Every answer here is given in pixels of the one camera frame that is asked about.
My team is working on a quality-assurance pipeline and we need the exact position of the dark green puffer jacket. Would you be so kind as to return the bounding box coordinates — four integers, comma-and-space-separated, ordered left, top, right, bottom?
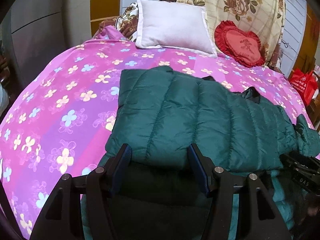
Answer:
100, 67, 319, 239

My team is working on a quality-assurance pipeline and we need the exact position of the red shopping bag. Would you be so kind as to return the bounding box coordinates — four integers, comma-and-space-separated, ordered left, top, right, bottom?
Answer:
289, 68, 319, 106

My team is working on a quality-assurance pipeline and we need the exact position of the pink floral bed sheet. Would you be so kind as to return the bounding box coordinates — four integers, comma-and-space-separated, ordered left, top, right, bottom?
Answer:
1, 27, 306, 238

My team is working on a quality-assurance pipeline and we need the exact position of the red heart-shaped cushion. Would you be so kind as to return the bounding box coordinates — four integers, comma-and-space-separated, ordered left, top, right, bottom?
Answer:
214, 21, 265, 68

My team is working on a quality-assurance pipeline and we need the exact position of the cream rose-print quilt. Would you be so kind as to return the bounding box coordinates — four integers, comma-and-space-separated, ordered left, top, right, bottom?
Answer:
177, 0, 285, 64

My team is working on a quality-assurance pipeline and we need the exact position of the white square pillow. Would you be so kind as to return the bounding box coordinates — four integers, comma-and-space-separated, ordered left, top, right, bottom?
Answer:
135, 0, 217, 57

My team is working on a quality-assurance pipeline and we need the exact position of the grey refrigerator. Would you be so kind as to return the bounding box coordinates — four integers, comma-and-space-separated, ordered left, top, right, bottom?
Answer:
2, 0, 66, 88

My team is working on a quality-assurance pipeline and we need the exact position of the brown floral folded blanket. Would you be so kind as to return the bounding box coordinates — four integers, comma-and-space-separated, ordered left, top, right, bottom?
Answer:
98, 0, 181, 42

